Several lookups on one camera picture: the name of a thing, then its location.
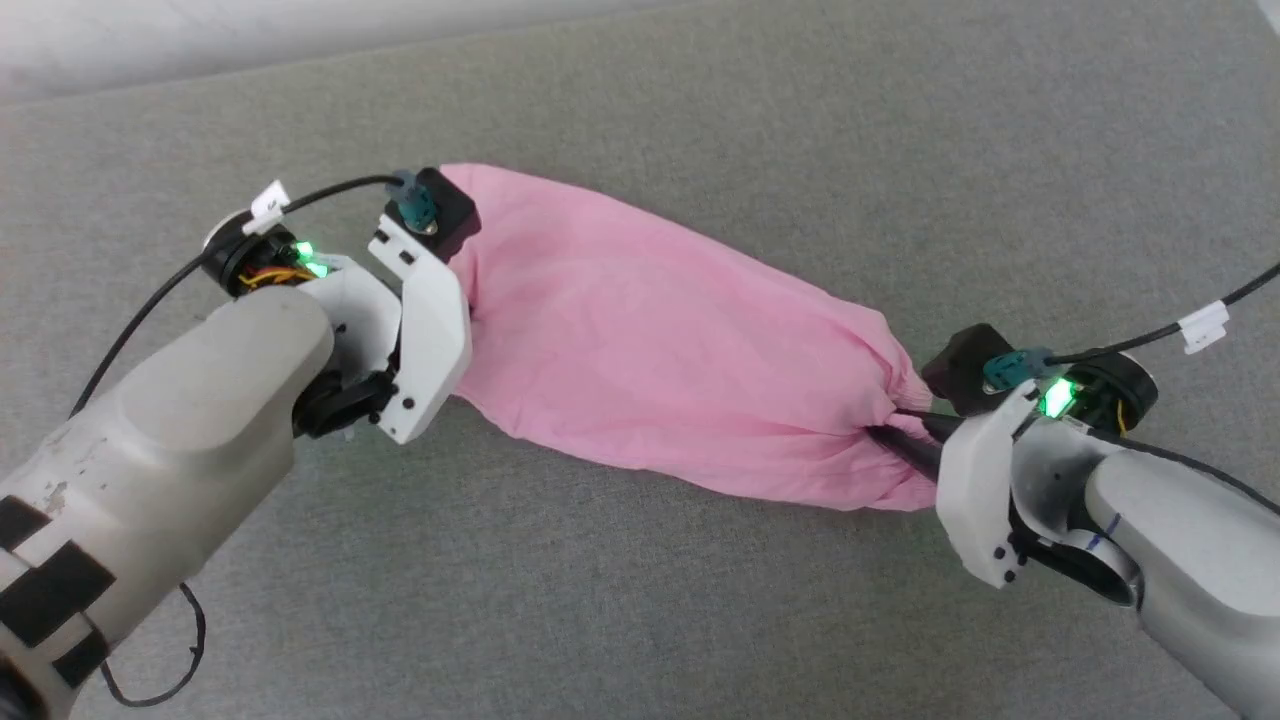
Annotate white cable tag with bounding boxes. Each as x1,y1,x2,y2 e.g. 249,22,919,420
1179,300,1231,355
248,181,292,237

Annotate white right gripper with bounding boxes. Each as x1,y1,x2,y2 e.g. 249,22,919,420
867,381,1042,590

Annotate pink shorts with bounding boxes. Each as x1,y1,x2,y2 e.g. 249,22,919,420
437,163,942,514

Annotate white left cable tag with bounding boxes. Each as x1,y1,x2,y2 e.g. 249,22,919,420
248,181,292,237

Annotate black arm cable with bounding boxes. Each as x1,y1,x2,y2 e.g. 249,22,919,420
983,262,1280,393
69,170,439,708

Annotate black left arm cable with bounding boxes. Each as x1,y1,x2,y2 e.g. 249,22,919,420
69,170,439,708

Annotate white right cable tag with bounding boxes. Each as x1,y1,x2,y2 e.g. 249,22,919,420
1179,300,1231,355

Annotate grey-green fabric sofa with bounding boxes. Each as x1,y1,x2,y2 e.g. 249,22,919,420
0,0,1280,720

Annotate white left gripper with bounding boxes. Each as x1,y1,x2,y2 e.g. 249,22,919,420
367,214,474,447

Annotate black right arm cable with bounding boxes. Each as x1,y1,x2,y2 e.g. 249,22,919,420
983,262,1280,393

